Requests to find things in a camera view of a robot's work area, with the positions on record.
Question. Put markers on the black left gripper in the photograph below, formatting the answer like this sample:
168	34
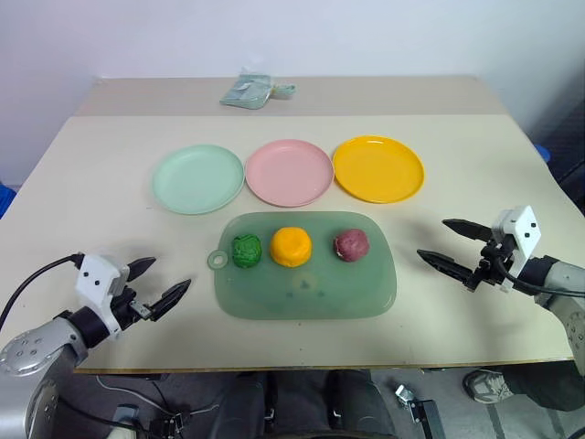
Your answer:
130	308

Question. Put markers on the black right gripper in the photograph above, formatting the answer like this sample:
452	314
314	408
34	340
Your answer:
491	265

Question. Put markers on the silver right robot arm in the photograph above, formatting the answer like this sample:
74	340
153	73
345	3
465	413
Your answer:
560	292

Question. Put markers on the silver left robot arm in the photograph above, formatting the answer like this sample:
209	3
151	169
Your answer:
32	347

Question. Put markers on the green clay ball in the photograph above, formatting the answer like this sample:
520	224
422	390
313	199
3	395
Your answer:
247	251

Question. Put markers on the dark red clay ball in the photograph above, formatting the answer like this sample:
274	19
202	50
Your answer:
351	245

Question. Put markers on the yellow plate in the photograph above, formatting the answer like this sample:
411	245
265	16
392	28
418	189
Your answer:
378	168

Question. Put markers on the mint green plate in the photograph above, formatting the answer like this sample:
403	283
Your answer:
197	179

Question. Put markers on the orange clay ball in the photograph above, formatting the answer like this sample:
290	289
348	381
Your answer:
291	247

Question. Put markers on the pink plate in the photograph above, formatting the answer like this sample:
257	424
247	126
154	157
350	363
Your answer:
290	173

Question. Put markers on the blue plastic object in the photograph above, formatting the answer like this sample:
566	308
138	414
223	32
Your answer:
544	152

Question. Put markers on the grey sneaker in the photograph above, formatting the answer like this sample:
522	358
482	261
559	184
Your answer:
488	386

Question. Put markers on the translucent green cutting board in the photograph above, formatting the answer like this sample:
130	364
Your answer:
311	292

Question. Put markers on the dark rounded shape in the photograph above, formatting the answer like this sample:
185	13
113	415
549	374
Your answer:
358	404
247	407

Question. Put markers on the dark grey trouser leg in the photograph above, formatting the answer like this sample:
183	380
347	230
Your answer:
548	384

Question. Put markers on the blue ribbed object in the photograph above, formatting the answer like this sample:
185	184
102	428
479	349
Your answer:
5	199

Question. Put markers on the clear bag with green items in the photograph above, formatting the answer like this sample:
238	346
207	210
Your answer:
244	91

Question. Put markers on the small crumpled plastic wrapper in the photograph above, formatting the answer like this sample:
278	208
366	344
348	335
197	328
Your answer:
284	90

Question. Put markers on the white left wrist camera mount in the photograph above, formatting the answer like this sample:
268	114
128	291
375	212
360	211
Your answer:
98	274

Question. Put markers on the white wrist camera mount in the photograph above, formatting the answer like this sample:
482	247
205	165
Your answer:
525	228
98	274

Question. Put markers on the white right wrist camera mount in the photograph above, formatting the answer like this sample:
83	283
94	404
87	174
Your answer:
525	228

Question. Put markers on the black object by wall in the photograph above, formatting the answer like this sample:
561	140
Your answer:
566	137

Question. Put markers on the black metal bracket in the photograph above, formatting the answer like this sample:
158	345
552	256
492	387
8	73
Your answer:
422	411

